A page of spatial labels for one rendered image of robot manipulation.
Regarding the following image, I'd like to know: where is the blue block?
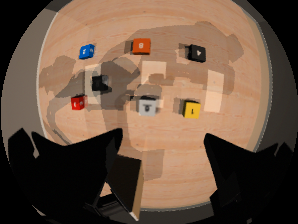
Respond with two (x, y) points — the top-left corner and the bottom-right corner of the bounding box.
(78, 44), (94, 60)

